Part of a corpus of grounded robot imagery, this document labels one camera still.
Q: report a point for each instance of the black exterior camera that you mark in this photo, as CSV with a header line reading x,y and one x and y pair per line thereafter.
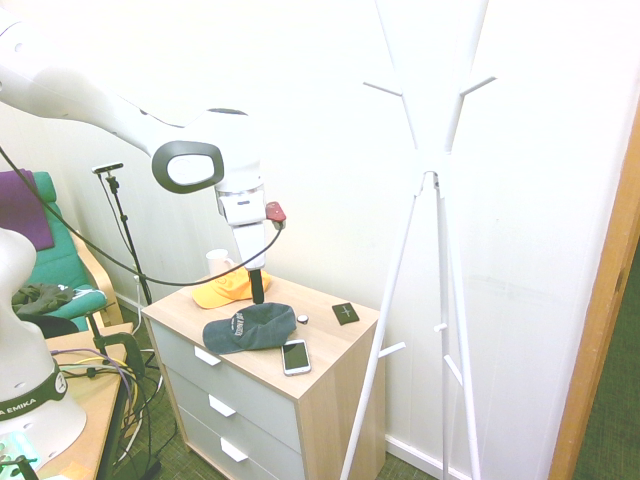
x,y
107,167

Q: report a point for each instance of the black white key fob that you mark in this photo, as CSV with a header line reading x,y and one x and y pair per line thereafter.
x,y
302,319

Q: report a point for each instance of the wooden door frame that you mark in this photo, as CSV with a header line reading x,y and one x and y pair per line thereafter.
x,y
600,325

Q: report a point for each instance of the dark blue cap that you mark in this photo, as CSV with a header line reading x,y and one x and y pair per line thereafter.
x,y
260,330

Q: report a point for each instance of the green armchair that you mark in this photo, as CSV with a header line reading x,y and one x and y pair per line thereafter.
x,y
55,260

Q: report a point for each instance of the black tripod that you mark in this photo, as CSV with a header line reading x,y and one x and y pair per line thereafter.
x,y
125,225

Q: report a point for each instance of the black metal clamp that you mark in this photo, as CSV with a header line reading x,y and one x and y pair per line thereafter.
x,y
127,345

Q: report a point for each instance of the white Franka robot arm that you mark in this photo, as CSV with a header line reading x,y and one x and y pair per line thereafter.
x,y
100,100

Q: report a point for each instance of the white coat rack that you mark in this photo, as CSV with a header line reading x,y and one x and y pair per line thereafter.
x,y
432,160

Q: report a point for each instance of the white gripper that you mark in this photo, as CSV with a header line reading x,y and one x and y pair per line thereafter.
x,y
247,235

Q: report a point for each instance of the wooden dresser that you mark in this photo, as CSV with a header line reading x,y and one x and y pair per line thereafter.
x,y
330,410

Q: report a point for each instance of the dark green clothing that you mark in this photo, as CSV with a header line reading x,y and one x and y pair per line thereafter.
x,y
40,297

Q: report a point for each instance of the orange cap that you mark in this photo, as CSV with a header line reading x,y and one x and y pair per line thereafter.
x,y
220,296

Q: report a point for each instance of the purple cloth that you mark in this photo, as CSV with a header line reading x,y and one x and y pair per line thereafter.
x,y
25,210

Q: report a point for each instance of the white smartphone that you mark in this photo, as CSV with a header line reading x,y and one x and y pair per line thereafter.
x,y
296,357

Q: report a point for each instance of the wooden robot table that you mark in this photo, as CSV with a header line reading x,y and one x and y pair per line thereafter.
x,y
95,415

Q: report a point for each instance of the grey dresser drawer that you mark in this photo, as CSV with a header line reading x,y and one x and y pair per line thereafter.
x,y
250,395
200,435
192,397

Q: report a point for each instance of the white mug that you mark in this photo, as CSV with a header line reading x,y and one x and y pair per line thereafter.
x,y
217,260

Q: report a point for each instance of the red wrist camera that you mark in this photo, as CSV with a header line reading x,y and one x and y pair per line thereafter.
x,y
276,212

